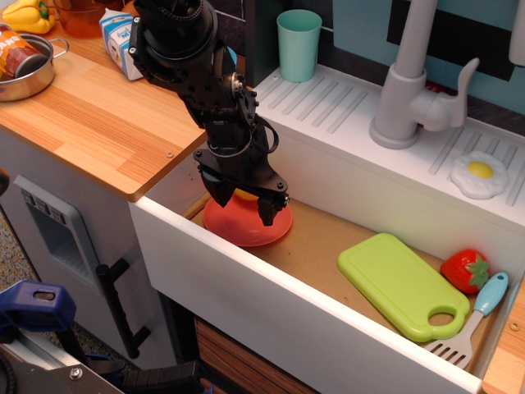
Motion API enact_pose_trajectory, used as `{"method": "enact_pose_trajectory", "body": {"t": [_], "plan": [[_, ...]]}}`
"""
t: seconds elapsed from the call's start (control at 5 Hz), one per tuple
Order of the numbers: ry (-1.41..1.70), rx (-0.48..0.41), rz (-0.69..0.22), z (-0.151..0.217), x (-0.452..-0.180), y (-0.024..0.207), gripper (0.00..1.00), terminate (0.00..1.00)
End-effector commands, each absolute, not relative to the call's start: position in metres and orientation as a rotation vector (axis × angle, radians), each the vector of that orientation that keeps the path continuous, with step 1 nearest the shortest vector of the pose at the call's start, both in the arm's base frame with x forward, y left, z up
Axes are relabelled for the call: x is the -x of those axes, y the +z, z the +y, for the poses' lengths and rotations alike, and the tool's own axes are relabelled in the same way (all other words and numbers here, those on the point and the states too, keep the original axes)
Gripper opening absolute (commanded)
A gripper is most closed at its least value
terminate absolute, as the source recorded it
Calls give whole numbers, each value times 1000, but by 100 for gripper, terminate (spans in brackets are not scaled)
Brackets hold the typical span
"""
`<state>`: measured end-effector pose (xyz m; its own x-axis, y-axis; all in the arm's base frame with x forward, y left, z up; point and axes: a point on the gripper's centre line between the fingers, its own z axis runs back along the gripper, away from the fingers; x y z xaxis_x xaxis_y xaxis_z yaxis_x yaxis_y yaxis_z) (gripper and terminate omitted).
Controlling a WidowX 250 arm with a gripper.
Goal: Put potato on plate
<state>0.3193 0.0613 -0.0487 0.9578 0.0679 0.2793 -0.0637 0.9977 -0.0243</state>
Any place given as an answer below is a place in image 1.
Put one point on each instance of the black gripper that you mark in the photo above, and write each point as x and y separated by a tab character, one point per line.
224	170

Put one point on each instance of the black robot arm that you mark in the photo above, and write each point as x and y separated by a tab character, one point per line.
176	45

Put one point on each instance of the red plastic plate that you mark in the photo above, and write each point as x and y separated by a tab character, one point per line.
240	224

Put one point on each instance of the wooden dowel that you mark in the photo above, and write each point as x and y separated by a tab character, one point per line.
197	206

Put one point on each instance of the blue plastic bowl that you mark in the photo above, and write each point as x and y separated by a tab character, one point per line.
234	58

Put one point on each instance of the green cutting board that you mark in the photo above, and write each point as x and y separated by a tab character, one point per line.
409	293

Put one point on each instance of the white toy sink unit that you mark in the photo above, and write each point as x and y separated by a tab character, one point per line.
288	301

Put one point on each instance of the teal plastic cup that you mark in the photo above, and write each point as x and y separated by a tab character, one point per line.
298	38

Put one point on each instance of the grey dispenser panel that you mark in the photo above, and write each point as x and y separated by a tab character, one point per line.
63	231

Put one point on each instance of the grey toy faucet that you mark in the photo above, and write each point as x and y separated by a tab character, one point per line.
405	102

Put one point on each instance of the toy milk carton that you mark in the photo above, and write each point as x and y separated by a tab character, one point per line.
116	30

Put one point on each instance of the orange toy fruit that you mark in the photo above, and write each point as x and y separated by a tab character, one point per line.
129	8

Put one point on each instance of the red toy strawberry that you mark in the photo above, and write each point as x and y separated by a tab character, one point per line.
467	271

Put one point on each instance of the toy fried egg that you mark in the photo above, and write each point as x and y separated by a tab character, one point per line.
479	175

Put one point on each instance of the blue clamp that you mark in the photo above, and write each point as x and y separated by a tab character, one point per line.
36	307

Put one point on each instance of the steel pot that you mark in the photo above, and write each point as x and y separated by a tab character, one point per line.
35	82

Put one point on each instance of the orange transparent bowl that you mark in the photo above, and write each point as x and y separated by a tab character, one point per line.
81	18

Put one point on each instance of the toy food can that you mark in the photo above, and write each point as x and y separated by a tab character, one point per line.
18	57

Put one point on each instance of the yellow toy bell pepper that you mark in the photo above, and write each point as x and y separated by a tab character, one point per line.
30	16

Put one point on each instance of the black cabinet door handle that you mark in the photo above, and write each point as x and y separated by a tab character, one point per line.
107	277

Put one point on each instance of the blue handled grey spatula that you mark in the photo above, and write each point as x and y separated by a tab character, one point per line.
458	350

